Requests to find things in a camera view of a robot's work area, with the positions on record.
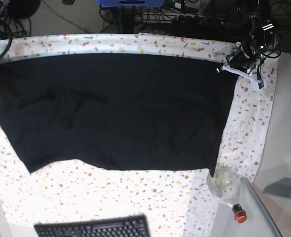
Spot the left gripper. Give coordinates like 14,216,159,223
226,41,269,74

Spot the black t-shirt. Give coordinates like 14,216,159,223
0,53,237,173

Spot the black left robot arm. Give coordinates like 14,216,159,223
226,0,282,73

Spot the black power strip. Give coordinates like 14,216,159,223
137,12,232,27

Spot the blue box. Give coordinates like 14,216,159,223
97,0,172,7

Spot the clear glass bottle red cap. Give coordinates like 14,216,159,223
207,164,247,224

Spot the black computer keyboard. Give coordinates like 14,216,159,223
34,215,151,237

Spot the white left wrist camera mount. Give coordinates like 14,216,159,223
216,64,265,91

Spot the black cable bundle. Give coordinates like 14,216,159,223
0,2,32,41

